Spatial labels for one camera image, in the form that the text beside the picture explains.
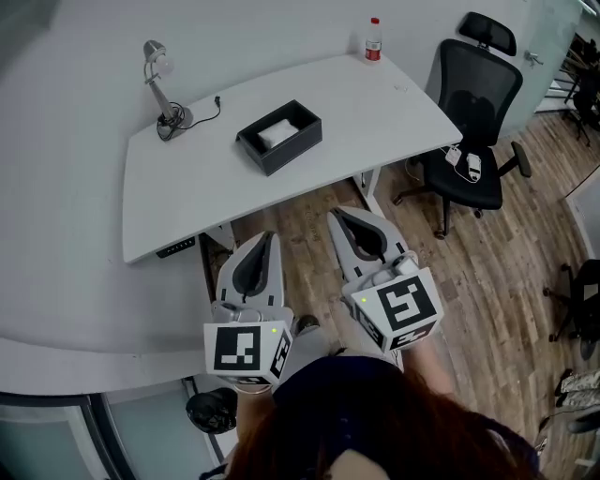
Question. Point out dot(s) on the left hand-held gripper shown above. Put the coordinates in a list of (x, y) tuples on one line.
[(236, 351)]

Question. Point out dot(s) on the camouflage patterned fabric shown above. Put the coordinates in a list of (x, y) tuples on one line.
[(581, 386)]

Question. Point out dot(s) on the black desk control panel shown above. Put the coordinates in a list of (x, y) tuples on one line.
[(175, 247)]

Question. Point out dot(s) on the black mesh office chair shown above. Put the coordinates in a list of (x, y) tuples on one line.
[(473, 89)]

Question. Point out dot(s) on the black bag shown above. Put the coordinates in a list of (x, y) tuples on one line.
[(211, 411)]

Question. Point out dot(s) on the white oblong device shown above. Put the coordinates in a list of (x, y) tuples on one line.
[(474, 166)]

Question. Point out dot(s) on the black tissue box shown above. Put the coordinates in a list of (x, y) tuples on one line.
[(300, 136)]

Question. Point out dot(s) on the white desk leg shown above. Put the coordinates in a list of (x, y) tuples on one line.
[(222, 236), (370, 183)]

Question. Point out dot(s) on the white tissues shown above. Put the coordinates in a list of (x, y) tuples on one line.
[(277, 133)]

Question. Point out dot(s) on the person's right forearm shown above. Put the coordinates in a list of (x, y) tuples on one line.
[(431, 365)]

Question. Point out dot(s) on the small white square adapter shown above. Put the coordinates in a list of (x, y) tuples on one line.
[(453, 154)]

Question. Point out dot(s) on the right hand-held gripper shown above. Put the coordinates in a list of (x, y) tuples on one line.
[(403, 302)]

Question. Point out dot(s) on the person's dark shoe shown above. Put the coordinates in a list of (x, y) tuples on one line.
[(307, 323)]

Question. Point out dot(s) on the person's dark top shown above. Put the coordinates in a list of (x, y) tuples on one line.
[(337, 379)]

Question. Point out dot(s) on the red label plastic bottle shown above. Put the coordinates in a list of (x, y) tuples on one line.
[(373, 44)]

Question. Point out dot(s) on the silver desk lamp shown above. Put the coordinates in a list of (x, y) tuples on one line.
[(159, 89)]

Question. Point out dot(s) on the black swivel chair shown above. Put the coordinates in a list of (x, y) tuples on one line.
[(586, 300)]

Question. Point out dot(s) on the person's grey trousers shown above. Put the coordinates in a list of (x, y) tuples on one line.
[(311, 347)]

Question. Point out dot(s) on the person's left forearm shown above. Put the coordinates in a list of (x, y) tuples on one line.
[(250, 417)]

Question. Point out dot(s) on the dark background furniture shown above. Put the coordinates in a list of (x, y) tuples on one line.
[(583, 89)]

